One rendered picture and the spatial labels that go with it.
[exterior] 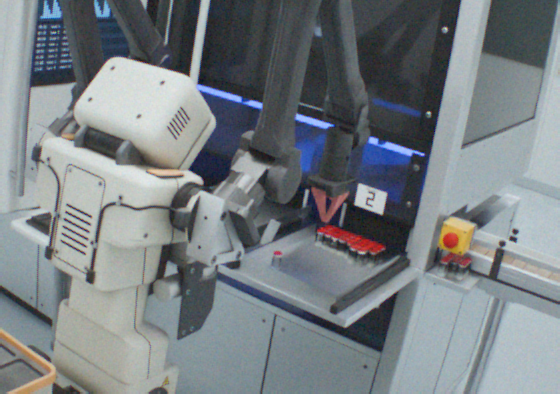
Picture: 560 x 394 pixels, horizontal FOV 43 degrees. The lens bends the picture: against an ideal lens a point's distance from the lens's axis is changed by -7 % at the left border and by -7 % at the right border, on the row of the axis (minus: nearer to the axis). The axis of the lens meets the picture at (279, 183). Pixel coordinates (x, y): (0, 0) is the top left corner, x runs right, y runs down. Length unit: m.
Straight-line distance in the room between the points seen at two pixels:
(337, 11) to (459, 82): 0.61
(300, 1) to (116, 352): 0.71
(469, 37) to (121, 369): 1.11
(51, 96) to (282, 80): 1.02
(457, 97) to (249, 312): 0.94
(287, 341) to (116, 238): 1.11
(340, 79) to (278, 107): 0.23
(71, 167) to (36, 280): 1.77
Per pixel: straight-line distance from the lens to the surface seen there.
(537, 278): 1.99
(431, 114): 1.89
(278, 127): 1.25
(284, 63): 1.22
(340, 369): 2.20
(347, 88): 1.45
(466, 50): 1.84
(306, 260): 1.88
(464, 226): 1.91
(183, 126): 1.28
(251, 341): 2.34
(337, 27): 1.33
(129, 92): 1.29
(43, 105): 2.11
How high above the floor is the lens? 1.63
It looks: 18 degrees down
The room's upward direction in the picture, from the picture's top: 10 degrees clockwise
